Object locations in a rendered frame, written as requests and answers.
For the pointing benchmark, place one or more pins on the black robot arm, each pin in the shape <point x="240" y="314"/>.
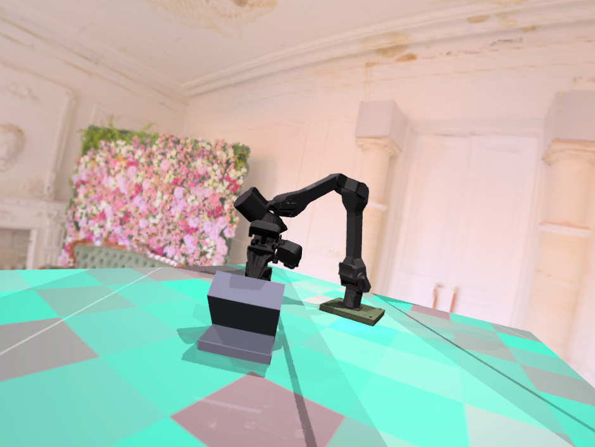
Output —
<point x="352" y="270"/>

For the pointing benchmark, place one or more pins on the dark grey sloped panel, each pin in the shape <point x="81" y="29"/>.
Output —
<point x="245" y="313"/>

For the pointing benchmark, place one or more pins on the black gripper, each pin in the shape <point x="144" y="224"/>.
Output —
<point x="261" y="250"/>

